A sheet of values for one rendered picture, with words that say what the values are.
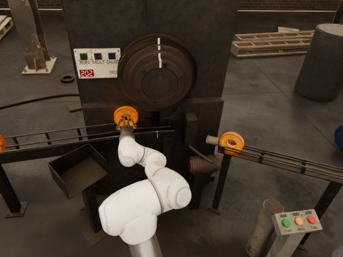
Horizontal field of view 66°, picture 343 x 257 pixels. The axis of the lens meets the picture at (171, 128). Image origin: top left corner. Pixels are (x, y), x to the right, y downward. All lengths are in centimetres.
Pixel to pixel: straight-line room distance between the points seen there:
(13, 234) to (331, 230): 240
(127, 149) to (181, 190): 59
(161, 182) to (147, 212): 11
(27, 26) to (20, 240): 290
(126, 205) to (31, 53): 374
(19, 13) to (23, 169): 225
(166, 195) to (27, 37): 372
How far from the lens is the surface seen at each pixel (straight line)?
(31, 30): 430
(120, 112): 170
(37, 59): 446
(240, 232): 222
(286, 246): 176
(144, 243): 97
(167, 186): 92
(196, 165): 186
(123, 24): 161
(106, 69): 169
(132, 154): 141
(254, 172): 267
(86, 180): 168
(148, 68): 145
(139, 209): 89
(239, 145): 177
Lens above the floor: 183
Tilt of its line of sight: 38 degrees down
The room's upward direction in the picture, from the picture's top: 3 degrees clockwise
